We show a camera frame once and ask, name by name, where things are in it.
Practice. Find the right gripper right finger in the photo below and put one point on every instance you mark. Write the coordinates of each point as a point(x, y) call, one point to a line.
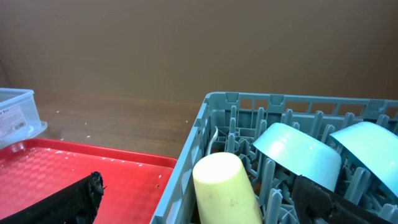
point(313, 203)

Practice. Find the green bowl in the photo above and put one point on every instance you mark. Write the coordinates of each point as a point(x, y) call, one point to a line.
point(301, 154)

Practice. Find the grey dishwasher rack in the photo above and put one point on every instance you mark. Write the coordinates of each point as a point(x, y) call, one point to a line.
point(241, 118)

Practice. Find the light blue bowl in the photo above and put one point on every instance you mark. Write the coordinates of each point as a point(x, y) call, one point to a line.
point(375, 147)

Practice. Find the clear plastic bin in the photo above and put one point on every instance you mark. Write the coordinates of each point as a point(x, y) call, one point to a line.
point(20, 118)

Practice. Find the red serving tray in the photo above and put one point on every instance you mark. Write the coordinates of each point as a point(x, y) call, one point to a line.
point(34, 169)

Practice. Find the yellow cup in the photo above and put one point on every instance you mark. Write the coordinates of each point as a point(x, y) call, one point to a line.
point(223, 191)

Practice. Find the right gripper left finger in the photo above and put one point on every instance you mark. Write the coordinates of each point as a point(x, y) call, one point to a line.
point(77, 203)

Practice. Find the white plastic spoon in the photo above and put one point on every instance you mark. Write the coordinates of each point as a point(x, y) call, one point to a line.
point(214, 136)

